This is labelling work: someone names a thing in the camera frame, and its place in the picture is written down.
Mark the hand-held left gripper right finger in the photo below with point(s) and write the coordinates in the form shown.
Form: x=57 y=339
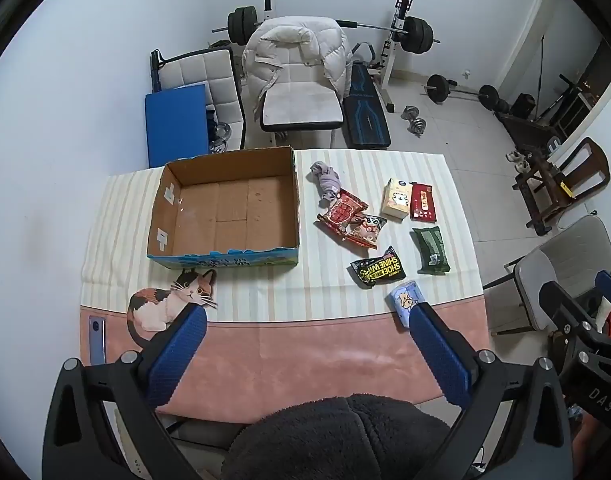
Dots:
x=440 y=355

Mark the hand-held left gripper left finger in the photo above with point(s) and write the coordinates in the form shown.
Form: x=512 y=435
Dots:
x=180 y=350

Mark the light blue tissue pack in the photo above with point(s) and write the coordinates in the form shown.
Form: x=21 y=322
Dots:
x=403 y=300

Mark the green wet wipes pack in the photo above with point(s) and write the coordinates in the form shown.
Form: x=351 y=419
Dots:
x=430 y=250

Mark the black shoe wipes pack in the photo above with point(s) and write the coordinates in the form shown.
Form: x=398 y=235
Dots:
x=378 y=267

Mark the orange snack packet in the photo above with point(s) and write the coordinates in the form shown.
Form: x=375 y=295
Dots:
x=368 y=227

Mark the cardboard box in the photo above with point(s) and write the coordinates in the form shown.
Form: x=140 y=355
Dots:
x=235 y=210

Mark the red tissue pack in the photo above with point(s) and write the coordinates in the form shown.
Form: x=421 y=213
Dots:
x=423 y=202

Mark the yellow tissue pack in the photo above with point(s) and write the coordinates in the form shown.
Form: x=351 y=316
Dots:
x=395 y=200

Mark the red snack packet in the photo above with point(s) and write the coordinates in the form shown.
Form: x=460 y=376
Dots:
x=343 y=210

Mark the lilac sock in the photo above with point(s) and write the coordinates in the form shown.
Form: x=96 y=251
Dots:
x=328 y=180

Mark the grey seat chair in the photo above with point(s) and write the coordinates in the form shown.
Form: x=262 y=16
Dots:
x=560 y=260

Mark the blue smartphone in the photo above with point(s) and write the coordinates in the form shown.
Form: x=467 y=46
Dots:
x=96 y=340

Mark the brown wooden chair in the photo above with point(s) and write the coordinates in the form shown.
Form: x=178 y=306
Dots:
x=588 y=170

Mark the dark metal rack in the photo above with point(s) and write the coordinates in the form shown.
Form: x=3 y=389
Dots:
x=540 y=120

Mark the blue board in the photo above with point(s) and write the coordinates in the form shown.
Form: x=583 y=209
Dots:
x=175 y=125

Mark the chrome dumbbell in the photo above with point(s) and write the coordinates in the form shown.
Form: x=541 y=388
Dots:
x=410 y=111
x=418 y=126

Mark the black weight bench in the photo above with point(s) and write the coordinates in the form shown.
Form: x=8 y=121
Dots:
x=365 y=115

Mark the barbell with small black plates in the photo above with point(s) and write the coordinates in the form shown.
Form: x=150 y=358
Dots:
x=435 y=87

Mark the white padded chair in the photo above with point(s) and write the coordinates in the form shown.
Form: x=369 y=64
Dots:
x=300 y=107

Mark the white quilted folding chair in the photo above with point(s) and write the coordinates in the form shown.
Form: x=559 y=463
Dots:
x=200 y=72

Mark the white barbell rack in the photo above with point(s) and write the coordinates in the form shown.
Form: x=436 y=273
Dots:
x=391 y=57

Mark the barbell with large black plates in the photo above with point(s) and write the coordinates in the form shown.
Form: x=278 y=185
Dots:
x=416 y=34

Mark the white down jacket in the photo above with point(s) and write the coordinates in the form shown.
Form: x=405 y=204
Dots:
x=290 y=45

